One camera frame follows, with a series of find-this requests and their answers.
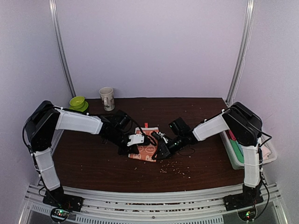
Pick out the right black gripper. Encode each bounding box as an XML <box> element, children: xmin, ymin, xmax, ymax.
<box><xmin>152</xmin><ymin>134</ymin><xmax>185</xmax><ymax>160</ymax></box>

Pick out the orange patterned towel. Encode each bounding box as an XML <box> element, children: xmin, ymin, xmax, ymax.
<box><xmin>128</xmin><ymin>122</ymin><xmax>159</xmax><ymax>162</ymax></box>

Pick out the pink microfiber towel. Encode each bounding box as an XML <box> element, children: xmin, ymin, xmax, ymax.
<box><xmin>228</xmin><ymin>130</ymin><xmax>236</xmax><ymax>141</ymax></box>

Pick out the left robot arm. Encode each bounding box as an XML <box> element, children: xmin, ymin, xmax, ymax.
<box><xmin>22</xmin><ymin>100</ymin><xmax>145</xmax><ymax>208</ymax></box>

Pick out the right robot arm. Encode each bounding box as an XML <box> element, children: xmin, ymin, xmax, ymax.
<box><xmin>151</xmin><ymin>102</ymin><xmax>263</xmax><ymax>210</ymax></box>

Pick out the green plastic plate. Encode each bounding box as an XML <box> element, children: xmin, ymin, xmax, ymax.
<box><xmin>69</xmin><ymin>101</ymin><xmax>89</xmax><ymax>113</ymax></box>

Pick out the beige ceramic mug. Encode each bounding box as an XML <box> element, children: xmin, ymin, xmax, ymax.
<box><xmin>99</xmin><ymin>87</ymin><xmax>115</xmax><ymax>112</ymax></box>

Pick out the green plastic bowl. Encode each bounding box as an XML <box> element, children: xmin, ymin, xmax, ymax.
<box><xmin>69</xmin><ymin>96</ymin><xmax>85</xmax><ymax>109</ymax></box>

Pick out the green rolled towel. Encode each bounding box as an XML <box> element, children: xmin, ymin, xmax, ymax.
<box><xmin>229</xmin><ymin>139</ymin><xmax>244</xmax><ymax>163</ymax></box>

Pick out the white plastic basket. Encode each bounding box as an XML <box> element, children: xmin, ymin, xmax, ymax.
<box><xmin>220</xmin><ymin>131</ymin><xmax>278</xmax><ymax>170</ymax></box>

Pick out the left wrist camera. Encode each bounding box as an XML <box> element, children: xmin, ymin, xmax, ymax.
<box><xmin>127</xmin><ymin>134</ymin><xmax>150</xmax><ymax>147</ymax></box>

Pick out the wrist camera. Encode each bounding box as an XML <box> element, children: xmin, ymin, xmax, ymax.
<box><xmin>127</xmin><ymin>134</ymin><xmax>150</xmax><ymax>147</ymax></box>
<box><xmin>150</xmin><ymin>118</ymin><xmax>191</xmax><ymax>145</ymax></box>

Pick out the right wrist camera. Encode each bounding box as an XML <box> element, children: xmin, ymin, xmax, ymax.
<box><xmin>150</xmin><ymin>118</ymin><xmax>191</xmax><ymax>145</ymax></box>

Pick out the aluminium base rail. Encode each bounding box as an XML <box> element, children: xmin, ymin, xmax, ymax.
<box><xmin>16</xmin><ymin>184</ymin><xmax>291</xmax><ymax>224</ymax></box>

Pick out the left aluminium frame post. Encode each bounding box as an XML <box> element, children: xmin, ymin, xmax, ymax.
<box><xmin>49</xmin><ymin>0</ymin><xmax>76</xmax><ymax>97</ymax></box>

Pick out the aluminium frame post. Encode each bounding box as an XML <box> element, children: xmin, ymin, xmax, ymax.
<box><xmin>49</xmin><ymin>0</ymin><xmax>76</xmax><ymax>97</ymax></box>
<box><xmin>225</xmin><ymin>0</ymin><xmax>255</xmax><ymax>105</ymax></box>

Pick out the right aluminium frame post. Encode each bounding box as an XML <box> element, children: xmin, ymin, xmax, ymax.
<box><xmin>225</xmin><ymin>0</ymin><xmax>255</xmax><ymax>105</ymax></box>

